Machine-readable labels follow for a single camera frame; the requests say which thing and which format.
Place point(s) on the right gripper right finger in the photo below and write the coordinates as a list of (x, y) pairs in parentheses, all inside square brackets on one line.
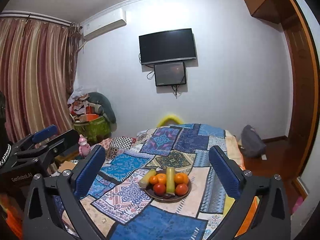
[(272, 217)]

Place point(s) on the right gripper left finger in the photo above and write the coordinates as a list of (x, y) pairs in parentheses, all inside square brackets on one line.
[(41, 217)]

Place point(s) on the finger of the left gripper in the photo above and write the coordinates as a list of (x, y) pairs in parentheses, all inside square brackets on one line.
[(38, 137), (57, 145)]

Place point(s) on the pink plush toy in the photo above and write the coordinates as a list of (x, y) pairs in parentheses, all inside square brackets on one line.
[(84, 147)]

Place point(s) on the pink slipper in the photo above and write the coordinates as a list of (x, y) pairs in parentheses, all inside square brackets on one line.
[(297, 204)]

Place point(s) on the grey green cushion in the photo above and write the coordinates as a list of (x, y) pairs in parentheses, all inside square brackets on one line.
[(100, 99)]

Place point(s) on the dark grey bag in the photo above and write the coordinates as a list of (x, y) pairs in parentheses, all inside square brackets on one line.
[(252, 145)]

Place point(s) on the striped red curtain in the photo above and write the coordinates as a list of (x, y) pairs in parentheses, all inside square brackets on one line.
[(38, 67)]

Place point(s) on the blue patchwork bedspread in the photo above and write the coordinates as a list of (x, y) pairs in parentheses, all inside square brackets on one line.
[(122, 210)]

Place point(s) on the lower red tomato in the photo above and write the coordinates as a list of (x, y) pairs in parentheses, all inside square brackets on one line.
[(181, 189)]

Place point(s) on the red tomato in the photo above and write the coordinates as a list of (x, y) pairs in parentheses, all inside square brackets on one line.
[(159, 189), (181, 189)]

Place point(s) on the right orange on plate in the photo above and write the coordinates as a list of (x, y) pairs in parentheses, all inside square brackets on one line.
[(181, 178)]

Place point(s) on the orange on plate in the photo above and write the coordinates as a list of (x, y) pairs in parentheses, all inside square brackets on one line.
[(162, 178), (181, 178)]

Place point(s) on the upper red tomato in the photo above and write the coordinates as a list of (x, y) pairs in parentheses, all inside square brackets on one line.
[(159, 189)]

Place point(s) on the left orange on plate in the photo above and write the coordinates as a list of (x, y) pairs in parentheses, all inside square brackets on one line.
[(162, 178)]

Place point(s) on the small tangerine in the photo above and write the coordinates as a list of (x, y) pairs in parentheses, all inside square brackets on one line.
[(153, 180)]

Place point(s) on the dark brown round plate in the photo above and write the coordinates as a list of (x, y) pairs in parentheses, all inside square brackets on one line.
[(166, 197)]

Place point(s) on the yellow pillow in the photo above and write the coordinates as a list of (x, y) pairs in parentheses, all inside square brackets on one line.
[(168, 119)]

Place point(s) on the white air conditioner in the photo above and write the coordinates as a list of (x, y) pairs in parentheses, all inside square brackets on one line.
[(104, 24)]

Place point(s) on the small wall monitor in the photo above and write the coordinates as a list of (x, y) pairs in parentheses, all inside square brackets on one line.
[(170, 74)]

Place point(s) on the black wall television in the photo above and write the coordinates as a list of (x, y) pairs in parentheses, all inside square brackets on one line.
[(167, 46)]

